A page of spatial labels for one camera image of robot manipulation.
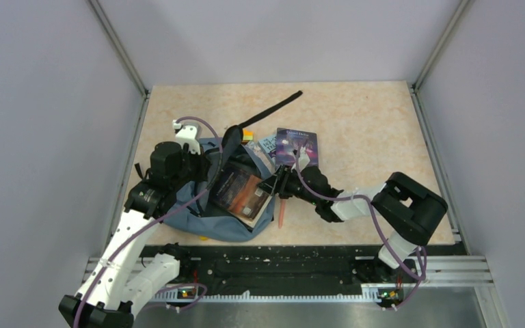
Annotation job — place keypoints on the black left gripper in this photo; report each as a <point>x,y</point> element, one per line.
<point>204,165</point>

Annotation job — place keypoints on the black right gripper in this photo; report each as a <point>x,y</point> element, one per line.
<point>278,183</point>

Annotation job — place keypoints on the blue grey student backpack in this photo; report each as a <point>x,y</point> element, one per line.
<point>197,216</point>

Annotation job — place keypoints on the dark thick paperback book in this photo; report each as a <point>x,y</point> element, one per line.
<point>237,192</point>

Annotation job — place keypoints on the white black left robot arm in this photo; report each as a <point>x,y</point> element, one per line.
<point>110,297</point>

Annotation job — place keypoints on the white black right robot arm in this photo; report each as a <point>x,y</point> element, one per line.
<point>413,211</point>

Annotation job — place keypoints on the orange pen upright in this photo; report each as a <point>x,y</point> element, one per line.
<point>281,213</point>

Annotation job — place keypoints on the colourful sticky note stack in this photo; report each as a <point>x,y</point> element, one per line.
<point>248,136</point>

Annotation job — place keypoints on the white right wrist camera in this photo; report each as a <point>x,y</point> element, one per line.
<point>302,158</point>

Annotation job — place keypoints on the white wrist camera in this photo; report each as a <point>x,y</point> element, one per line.
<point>302,158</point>
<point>188,135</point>

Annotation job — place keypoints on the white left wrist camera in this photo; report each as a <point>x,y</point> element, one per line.
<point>188,135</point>

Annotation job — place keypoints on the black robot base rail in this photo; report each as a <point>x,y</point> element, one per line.
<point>287,270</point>

